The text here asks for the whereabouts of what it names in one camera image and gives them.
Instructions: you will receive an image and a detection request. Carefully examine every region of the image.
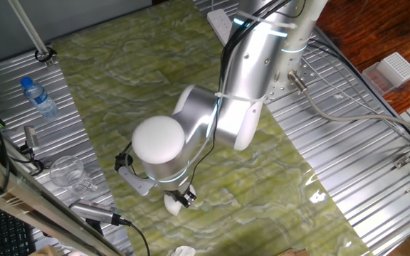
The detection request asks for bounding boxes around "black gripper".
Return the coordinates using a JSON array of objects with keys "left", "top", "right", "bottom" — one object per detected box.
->
[{"left": 164, "top": 185, "right": 198, "bottom": 209}]

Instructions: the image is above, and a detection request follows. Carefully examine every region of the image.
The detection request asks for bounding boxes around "white sponge block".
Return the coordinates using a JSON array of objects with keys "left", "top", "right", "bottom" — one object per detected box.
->
[{"left": 163, "top": 193, "right": 185, "bottom": 217}]

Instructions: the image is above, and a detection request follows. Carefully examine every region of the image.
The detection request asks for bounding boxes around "white crumpled tissue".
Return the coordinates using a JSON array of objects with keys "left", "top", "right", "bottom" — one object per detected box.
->
[{"left": 171, "top": 245, "right": 197, "bottom": 256}]

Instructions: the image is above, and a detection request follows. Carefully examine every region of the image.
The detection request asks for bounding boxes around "green marble pattern mat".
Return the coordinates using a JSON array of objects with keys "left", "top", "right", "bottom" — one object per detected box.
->
[{"left": 51, "top": 0, "right": 372, "bottom": 256}]

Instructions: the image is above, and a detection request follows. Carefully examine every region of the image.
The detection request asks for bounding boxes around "clear glass mug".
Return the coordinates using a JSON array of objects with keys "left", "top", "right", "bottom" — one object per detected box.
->
[{"left": 49, "top": 155, "right": 98, "bottom": 195}]

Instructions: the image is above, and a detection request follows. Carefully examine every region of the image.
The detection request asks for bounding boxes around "cardboard box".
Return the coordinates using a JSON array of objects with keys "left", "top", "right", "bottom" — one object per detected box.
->
[{"left": 278, "top": 247, "right": 311, "bottom": 256}]

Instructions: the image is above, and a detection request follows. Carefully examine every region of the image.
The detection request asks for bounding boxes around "black clamp tool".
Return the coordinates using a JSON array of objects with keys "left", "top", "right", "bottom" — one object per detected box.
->
[{"left": 19, "top": 124, "right": 45, "bottom": 157}]

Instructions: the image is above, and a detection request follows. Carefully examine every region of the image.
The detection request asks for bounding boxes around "water bottle blue cap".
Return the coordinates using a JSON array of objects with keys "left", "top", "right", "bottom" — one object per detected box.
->
[{"left": 19, "top": 76, "right": 59, "bottom": 118}]

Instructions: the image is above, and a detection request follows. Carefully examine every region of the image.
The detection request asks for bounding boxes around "white power strip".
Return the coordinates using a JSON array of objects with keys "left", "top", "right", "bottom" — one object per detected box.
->
[{"left": 206, "top": 9, "right": 234, "bottom": 46}]

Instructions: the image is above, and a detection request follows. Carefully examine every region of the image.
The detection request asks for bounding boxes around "black keyboard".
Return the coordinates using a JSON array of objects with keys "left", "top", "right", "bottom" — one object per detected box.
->
[{"left": 0, "top": 202, "right": 37, "bottom": 256}]

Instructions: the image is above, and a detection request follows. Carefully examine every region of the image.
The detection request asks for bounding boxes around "clear plastic box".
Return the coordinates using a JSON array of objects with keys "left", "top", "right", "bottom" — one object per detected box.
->
[{"left": 362, "top": 62, "right": 394, "bottom": 96}]

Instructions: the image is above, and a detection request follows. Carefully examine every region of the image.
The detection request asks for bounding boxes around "aluminium pole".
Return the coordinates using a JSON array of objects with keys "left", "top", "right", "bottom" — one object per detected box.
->
[{"left": 7, "top": 0, "right": 55, "bottom": 67}]

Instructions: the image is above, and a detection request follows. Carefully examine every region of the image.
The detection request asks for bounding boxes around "white pipette tip box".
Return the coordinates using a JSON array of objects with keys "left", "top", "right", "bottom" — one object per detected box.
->
[{"left": 379, "top": 52, "right": 410, "bottom": 88}]

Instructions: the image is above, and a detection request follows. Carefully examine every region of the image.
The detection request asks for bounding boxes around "silver camera bracket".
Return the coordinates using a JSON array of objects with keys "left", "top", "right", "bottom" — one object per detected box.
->
[{"left": 117, "top": 166, "right": 156, "bottom": 197}]

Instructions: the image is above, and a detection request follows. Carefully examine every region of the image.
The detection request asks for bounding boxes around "black ribbed camera cable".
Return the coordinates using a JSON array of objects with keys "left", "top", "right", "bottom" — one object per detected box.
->
[{"left": 119, "top": 218, "right": 152, "bottom": 256}]

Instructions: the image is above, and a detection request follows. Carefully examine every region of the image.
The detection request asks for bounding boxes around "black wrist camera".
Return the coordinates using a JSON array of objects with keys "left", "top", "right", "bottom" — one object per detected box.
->
[{"left": 114, "top": 152, "right": 135, "bottom": 172}]

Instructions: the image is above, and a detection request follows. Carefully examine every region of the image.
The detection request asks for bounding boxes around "silver ribbed camera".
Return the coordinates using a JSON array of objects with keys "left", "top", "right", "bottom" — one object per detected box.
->
[{"left": 70, "top": 198, "right": 122, "bottom": 227}]

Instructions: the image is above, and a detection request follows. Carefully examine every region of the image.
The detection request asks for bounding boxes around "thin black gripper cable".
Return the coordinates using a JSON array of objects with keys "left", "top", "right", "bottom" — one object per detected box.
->
[{"left": 187, "top": 0, "right": 308, "bottom": 186}]

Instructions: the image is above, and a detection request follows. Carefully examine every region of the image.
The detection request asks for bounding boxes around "aluminium frame bar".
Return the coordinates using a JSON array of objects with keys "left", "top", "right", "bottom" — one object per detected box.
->
[{"left": 0, "top": 147, "right": 124, "bottom": 256}]

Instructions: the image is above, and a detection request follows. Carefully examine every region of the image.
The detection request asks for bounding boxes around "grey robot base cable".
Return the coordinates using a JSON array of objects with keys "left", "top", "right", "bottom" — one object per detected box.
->
[{"left": 288, "top": 70, "right": 410, "bottom": 142}]

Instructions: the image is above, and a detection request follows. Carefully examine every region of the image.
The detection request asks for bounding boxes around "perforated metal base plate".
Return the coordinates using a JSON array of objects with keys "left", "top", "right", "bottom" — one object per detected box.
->
[{"left": 264, "top": 44, "right": 320, "bottom": 101}]

